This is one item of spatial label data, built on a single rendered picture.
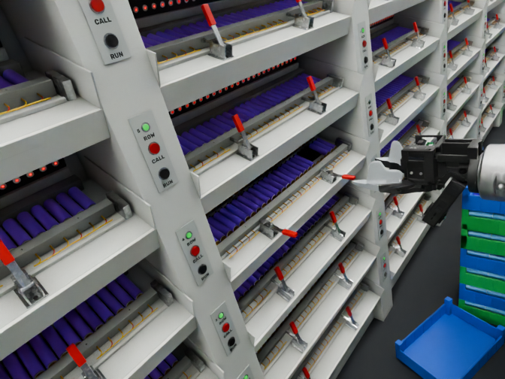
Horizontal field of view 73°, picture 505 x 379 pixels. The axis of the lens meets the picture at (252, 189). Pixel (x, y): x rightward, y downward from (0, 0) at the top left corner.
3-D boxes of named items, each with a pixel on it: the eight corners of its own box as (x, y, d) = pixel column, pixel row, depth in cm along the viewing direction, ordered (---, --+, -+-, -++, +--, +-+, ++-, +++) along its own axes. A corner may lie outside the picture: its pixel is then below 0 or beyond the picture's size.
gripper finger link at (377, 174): (349, 160, 66) (400, 153, 62) (353, 186, 68) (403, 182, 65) (348, 167, 63) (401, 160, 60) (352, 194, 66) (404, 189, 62)
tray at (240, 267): (362, 167, 107) (370, 141, 101) (230, 295, 71) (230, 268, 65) (309, 143, 117) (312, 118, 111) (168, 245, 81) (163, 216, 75)
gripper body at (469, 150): (412, 134, 65) (488, 134, 56) (415, 174, 68) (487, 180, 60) (396, 150, 60) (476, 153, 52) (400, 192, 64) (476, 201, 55)
